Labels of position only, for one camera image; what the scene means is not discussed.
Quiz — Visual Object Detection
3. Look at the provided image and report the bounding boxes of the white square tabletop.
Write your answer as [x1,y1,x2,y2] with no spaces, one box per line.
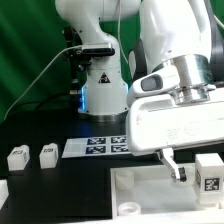
[110,163,224,224]

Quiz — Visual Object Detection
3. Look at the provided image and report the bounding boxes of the white camera cable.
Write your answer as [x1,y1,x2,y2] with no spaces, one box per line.
[3,45,84,122]

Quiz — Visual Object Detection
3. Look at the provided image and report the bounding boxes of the grey depth camera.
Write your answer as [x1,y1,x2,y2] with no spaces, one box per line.
[81,43,115,56]

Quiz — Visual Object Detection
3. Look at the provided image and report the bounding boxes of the white fiducial marker sheet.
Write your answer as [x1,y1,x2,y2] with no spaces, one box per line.
[62,135,129,158]

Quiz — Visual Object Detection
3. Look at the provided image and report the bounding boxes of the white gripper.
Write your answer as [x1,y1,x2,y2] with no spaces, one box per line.
[126,70,224,182]

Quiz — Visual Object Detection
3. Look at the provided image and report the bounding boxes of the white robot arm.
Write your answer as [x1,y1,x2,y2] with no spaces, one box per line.
[55,0,224,181]

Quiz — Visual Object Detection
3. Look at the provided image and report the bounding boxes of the black cable on table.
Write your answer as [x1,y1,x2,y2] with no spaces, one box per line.
[6,93,81,118]

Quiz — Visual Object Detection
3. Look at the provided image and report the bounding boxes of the black camera stand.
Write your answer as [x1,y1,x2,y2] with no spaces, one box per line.
[62,26,90,114]

